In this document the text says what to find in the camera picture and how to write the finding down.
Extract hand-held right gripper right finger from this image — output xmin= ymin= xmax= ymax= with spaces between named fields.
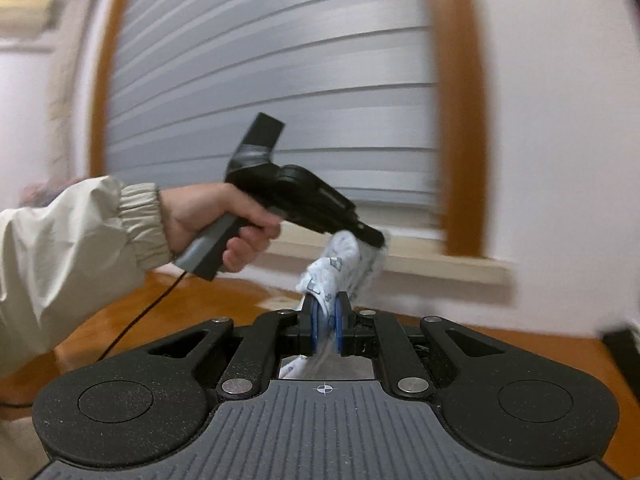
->
xmin=336 ymin=292 xmax=506 ymax=401

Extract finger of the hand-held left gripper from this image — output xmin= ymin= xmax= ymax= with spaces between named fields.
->
xmin=345 ymin=215 xmax=386 ymax=249

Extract black cable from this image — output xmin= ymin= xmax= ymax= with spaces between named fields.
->
xmin=0 ymin=270 xmax=188 ymax=408

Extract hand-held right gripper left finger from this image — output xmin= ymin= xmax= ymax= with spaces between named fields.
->
xmin=147 ymin=294 xmax=321 ymax=401

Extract white window blinds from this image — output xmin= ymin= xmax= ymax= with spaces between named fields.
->
xmin=107 ymin=0 xmax=441 ymax=211

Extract wooden window frame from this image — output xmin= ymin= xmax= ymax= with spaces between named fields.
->
xmin=87 ymin=0 xmax=488 ymax=258

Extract person's left forearm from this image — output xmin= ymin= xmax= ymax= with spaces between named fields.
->
xmin=0 ymin=175 xmax=173 ymax=376

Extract white patterned pants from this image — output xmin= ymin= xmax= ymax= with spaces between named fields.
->
xmin=277 ymin=230 xmax=388 ymax=381

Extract cream window sill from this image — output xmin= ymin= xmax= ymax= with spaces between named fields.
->
xmin=265 ymin=232 xmax=516 ymax=286

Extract person's beige jacket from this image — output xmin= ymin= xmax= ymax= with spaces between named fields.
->
xmin=0 ymin=407 xmax=51 ymax=480

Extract beige curtain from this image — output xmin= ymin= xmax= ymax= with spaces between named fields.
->
xmin=45 ymin=0 xmax=118 ymax=186

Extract black folded garment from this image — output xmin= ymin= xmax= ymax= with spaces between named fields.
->
xmin=602 ymin=327 xmax=640 ymax=376

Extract person's left hand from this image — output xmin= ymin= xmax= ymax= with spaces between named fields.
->
xmin=160 ymin=182 xmax=282 ymax=275

